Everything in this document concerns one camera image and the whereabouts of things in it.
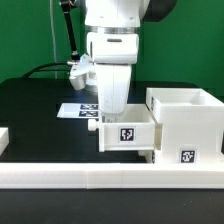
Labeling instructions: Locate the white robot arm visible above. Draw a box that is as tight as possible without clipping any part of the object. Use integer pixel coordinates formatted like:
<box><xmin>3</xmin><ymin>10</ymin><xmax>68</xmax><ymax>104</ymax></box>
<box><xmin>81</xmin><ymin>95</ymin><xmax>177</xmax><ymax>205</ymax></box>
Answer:
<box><xmin>74</xmin><ymin>0</ymin><xmax>177</xmax><ymax>118</ymax></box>

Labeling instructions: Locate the white marker tag sheet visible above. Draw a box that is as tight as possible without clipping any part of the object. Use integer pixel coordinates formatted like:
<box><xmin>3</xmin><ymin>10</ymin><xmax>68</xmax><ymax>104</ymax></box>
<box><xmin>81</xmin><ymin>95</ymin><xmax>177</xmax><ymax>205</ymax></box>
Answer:
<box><xmin>57</xmin><ymin>103</ymin><xmax>98</xmax><ymax>119</ymax></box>

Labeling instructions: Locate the white drawer cabinet box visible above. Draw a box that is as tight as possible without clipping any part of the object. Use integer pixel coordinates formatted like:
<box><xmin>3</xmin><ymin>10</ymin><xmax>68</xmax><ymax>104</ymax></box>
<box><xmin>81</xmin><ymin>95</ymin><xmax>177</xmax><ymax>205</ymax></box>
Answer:
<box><xmin>146</xmin><ymin>88</ymin><xmax>224</xmax><ymax>164</ymax></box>

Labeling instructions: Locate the white front drawer tray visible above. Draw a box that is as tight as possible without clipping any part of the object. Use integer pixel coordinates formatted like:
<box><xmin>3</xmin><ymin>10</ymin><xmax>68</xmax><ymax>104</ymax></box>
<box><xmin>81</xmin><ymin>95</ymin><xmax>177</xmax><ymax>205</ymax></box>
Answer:
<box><xmin>138</xmin><ymin>150</ymin><xmax>155</xmax><ymax>163</ymax></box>

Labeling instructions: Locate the white drawer tray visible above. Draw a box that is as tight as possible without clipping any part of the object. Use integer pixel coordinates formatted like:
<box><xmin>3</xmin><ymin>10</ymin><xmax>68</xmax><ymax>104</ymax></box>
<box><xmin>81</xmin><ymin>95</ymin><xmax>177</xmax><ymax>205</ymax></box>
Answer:
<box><xmin>138</xmin><ymin>150</ymin><xmax>155</xmax><ymax>163</ymax></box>
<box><xmin>88</xmin><ymin>104</ymin><xmax>162</xmax><ymax>152</ymax></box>

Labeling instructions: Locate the white block at left edge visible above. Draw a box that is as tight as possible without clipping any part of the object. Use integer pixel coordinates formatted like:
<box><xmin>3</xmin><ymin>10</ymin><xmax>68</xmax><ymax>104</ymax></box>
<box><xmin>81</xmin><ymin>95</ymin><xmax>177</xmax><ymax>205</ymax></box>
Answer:
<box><xmin>0</xmin><ymin>127</ymin><xmax>9</xmax><ymax>155</ymax></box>

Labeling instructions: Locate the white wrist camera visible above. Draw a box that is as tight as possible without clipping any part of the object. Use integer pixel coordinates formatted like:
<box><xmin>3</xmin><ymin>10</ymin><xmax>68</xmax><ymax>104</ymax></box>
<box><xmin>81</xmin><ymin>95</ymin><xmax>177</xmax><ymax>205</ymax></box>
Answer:
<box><xmin>69</xmin><ymin>54</ymin><xmax>97</xmax><ymax>92</ymax></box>

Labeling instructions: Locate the black camera stand pole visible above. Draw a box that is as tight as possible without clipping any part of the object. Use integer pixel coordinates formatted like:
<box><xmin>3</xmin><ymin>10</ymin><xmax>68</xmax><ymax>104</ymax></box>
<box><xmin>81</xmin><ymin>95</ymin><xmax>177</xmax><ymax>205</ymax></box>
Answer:
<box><xmin>59</xmin><ymin>0</ymin><xmax>80</xmax><ymax>60</ymax></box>

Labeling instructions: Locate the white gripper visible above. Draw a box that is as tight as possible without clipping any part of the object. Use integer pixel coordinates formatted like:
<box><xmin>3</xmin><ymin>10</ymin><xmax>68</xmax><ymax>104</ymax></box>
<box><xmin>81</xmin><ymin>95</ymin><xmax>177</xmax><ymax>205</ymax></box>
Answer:
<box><xmin>96</xmin><ymin>64</ymin><xmax>132</xmax><ymax>122</ymax></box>

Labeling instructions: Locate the white fence wall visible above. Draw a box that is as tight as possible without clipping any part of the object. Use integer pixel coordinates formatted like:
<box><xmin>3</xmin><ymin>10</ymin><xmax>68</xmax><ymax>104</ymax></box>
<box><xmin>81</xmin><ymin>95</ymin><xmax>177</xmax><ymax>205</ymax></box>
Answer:
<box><xmin>0</xmin><ymin>163</ymin><xmax>224</xmax><ymax>189</ymax></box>

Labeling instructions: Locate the black cable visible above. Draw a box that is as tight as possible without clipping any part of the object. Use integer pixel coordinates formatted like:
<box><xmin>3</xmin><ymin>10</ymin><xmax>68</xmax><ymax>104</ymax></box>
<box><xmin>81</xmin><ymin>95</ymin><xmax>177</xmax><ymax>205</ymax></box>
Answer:
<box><xmin>22</xmin><ymin>61</ymin><xmax>81</xmax><ymax>79</ymax></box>

